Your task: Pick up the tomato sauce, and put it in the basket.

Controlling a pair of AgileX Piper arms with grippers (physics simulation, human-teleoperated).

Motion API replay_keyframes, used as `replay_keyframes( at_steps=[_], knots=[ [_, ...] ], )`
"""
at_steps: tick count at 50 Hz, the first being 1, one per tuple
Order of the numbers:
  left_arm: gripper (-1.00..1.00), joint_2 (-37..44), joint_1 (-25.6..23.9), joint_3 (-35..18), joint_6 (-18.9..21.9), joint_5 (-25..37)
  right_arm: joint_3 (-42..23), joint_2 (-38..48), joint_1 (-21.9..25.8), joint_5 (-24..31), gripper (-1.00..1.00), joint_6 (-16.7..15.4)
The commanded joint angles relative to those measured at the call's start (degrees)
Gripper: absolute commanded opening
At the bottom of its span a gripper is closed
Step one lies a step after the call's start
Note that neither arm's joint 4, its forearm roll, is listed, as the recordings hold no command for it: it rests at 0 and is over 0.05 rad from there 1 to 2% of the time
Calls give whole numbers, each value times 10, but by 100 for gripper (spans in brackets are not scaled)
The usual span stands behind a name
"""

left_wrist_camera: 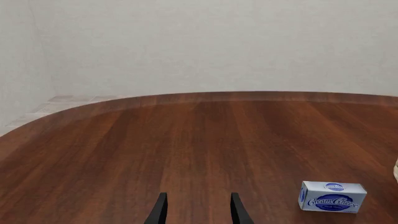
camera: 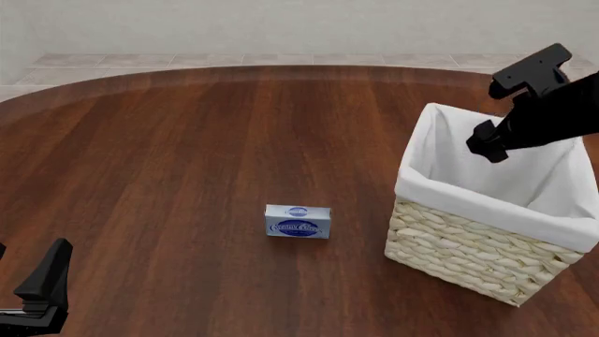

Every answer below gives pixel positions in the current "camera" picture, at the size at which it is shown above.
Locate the woven basket with white liner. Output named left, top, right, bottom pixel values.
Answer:
left=384, top=101, right=599, bottom=308

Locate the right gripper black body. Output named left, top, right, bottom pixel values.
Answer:
left=466, top=118, right=510, bottom=164

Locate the black flat plate on stalk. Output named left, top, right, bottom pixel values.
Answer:
left=488, top=42, right=574, bottom=101

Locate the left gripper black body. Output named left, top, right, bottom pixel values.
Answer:
left=0, top=300, right=70, bottom=335

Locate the blue cream cheese box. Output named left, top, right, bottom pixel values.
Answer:
left=264, top=203, right=333, bottom=242

